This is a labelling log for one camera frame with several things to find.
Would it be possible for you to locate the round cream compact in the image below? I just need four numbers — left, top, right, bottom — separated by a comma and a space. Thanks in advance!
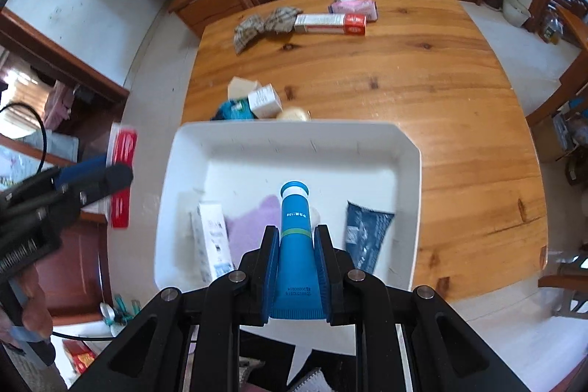
277, 107, 311, 123

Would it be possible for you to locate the purple plush toy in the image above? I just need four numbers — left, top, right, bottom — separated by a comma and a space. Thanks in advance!
225, 195, 282, 271

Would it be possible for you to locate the wooden dining table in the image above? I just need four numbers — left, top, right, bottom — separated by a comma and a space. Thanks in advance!
556, 6, 588, 53

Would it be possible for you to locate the dark blue tissue packet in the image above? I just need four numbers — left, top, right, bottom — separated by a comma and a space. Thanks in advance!
344, 201, 396, 271

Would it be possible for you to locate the blue cream tube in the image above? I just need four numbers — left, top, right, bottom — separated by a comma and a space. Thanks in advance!
269, 181, 329, 321

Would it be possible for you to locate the wooden door frame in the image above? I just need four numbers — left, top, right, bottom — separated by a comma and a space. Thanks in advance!
0, 6, 132, 104

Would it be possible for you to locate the pink wipes packet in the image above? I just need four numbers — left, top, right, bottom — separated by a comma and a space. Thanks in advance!
328, 0, 380, 22

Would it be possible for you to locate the person's left hand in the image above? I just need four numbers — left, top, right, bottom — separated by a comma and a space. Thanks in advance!
0, 270, 54, 344

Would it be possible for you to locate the teal foil packet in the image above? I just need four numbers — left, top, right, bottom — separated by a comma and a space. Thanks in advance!
212, 98, 255, 122

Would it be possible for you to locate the beige makeup sponge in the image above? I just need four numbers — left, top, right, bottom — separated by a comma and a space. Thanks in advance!
228, 76, 262, 100

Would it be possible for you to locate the small red white box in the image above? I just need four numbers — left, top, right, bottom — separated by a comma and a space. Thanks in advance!
107, 123, 139, 230

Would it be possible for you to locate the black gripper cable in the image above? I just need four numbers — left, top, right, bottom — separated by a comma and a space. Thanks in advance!
0, 104, 49, 172

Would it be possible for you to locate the white plastic tray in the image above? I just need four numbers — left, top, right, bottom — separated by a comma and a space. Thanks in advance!
154, 121, 422, 292

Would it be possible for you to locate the plaid fabric bow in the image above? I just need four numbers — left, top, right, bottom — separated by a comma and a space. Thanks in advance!
233, 6, 304, 55

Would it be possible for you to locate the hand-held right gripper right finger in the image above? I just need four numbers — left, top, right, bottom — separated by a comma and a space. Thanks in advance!
313, 224, 520, 392

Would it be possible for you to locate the wooden chair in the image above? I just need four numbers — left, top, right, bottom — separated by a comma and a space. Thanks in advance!
526, 82, 588, 129

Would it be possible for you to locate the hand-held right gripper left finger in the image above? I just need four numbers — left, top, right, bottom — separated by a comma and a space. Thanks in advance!
69, 226, 281, 392

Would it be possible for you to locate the long white red toothpaste box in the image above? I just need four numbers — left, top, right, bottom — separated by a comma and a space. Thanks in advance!
293, 13, 367, 37

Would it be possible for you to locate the small white cube box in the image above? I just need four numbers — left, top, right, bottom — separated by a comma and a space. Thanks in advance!
247, 83, 282, 119

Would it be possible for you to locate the large white cardboard box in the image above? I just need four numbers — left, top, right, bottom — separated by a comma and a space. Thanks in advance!
190, 203, 235, 283

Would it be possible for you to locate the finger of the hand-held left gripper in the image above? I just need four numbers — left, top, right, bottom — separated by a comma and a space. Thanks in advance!
60, 163, 134, 209
53, 156, 109, 193

